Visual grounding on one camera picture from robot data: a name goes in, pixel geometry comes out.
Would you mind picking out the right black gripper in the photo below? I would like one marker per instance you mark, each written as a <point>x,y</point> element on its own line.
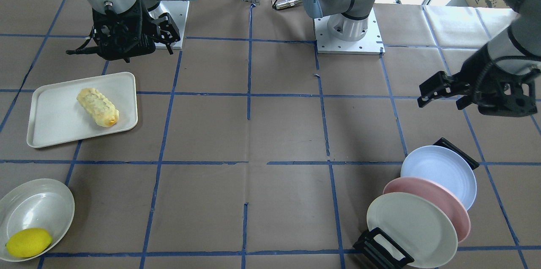
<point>163,27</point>

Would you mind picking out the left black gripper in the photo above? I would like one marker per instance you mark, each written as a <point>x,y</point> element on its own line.
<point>476,69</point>

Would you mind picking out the blue plate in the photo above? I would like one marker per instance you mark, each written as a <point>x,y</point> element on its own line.
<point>445,167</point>

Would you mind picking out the yellow bread loaf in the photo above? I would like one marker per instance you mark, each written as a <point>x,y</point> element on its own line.
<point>100,108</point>

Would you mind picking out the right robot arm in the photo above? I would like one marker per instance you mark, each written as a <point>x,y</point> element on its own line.
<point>121,6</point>

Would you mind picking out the pink plate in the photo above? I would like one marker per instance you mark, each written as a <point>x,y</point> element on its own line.
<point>443,198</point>

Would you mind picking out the cream plate in rack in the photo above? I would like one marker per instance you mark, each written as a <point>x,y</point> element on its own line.
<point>419,227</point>

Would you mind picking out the cream round plate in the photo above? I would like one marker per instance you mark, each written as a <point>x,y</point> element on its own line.
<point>43,203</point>

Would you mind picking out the silver metal cylinder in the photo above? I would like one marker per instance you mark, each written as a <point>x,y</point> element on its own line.
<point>286,4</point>

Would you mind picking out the white rectangular tray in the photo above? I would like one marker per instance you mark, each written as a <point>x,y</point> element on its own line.
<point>56,116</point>

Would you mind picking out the brown paper table mat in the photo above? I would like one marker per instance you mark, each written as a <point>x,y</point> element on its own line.
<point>254,151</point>

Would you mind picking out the black dish rack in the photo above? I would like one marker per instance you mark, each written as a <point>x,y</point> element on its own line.
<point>379,248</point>

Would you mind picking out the yellow lemon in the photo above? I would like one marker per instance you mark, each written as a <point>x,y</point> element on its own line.
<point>29,242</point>

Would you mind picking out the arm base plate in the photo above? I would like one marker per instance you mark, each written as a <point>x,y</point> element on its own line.
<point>348,41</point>
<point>179,12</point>

